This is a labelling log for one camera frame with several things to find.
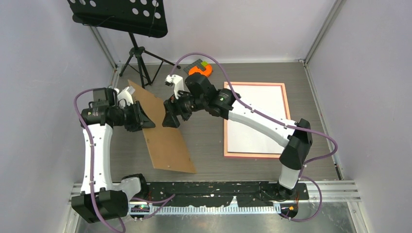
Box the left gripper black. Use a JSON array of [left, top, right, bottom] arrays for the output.
[[114, 100, 155, 132]]

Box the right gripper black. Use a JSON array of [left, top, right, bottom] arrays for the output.
[[163, 87, 206, 129]]

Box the brown cardboard backing board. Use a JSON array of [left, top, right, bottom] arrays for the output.
[[128, 80, 197, 174]]

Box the pink wooden picture frame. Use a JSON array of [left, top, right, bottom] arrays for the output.
[[223, 82, 291, 159]]

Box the landscape sunset photo print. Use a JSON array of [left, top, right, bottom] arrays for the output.
[[224, 83, 292, 148]]

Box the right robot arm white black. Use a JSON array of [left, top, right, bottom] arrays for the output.
[[162, 73, 312, 199]]

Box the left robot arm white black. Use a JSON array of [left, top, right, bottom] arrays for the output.
[[71, 86, 155, 223]]

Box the orange tape dispenser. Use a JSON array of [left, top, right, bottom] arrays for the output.
[[189, 62, 213, 77]]

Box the grey lego plate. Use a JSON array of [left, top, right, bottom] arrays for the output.
[[183, 59, 207, 74]]

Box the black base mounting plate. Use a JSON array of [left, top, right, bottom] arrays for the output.
[[134, 181, 309, 207]]

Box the black music stand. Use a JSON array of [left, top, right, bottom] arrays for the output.
[[68, 0, 174, 87]]

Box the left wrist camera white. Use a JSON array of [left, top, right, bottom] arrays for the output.
[[115, 86, 135, 108]]

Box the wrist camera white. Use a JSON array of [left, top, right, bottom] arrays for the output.
[[115, 86, 135, 108], [165, 74, 185, 99]]

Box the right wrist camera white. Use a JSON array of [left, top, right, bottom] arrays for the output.
[[165, 74, 185, 99]]

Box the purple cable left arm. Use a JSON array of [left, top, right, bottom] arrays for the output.
[[73, 88, 176, 233]]

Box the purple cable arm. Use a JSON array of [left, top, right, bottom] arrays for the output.
[[73, 88, 176, 233], [169, 52, 339, 223]]

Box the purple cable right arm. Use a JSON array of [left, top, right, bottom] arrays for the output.
[[169, 52, 339, 223]]

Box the aluminium rail front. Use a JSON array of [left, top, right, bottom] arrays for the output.
[[68, 180, 362, 216]]

